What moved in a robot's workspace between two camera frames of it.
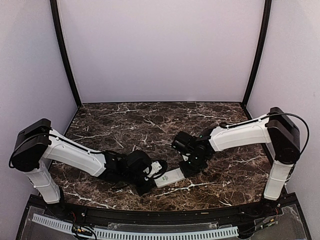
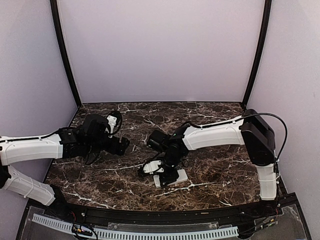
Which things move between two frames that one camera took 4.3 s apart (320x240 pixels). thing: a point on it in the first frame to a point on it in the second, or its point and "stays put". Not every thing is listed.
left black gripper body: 151,182 to 113,149
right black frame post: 265,26 stays put
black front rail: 169,217 stays put
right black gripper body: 195,163 to 173,171
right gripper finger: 186,172 to 164,181
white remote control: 174,176 stays put
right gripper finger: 196,171 to 174,177
